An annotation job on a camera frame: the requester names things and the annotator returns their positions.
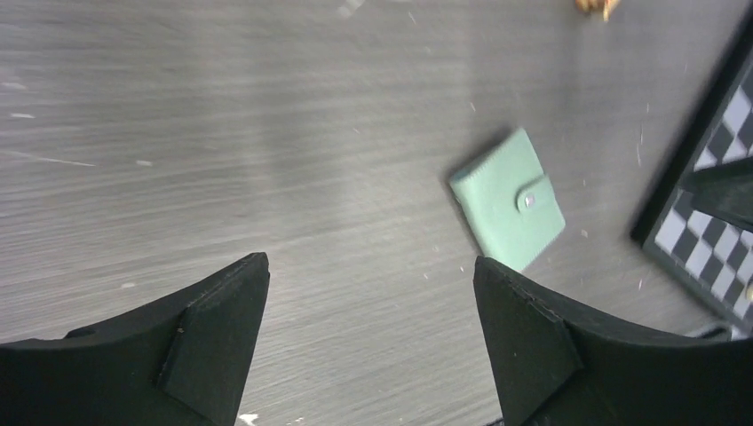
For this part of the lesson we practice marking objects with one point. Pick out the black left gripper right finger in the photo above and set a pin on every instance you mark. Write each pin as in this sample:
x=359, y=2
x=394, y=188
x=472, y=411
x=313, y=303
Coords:
x=557, y=361

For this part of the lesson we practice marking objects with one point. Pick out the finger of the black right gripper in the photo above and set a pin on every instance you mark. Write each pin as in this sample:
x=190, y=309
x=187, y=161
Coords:
x=723, y=192

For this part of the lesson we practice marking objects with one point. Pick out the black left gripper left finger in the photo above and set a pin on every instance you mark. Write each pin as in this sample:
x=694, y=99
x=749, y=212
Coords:
x=182, y=359

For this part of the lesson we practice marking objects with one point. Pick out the red orange small box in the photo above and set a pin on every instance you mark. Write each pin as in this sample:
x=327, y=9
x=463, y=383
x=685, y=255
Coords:
x=604, y=7

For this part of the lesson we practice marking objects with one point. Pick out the black white chessboard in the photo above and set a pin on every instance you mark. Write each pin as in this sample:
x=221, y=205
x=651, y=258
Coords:
x=697, y=223

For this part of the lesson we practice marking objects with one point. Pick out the mint green card holder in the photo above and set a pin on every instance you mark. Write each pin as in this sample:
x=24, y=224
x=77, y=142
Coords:
x=509, y=202

